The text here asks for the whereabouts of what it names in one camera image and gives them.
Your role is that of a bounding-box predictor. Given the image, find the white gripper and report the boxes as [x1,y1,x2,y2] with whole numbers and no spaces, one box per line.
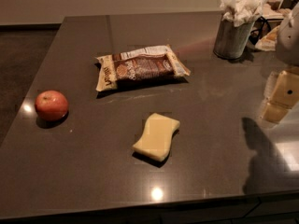
[260,4,299,124]

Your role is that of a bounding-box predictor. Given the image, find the red apple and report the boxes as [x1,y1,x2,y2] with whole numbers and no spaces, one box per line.
[35,91,68,121]

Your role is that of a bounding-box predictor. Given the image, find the brown chip bag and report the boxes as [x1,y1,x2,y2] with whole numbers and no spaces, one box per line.
[96,45,191,91]

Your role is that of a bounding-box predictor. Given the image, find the metal bucket napkin holder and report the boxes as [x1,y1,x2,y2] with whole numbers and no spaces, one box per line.
[213,19,254,60]

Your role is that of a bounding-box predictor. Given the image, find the yellow sponge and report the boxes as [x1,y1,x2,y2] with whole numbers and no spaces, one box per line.
[133,113,180,162]

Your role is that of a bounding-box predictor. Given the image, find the black wire basket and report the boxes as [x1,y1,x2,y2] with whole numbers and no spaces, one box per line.
[249,17,271,45]

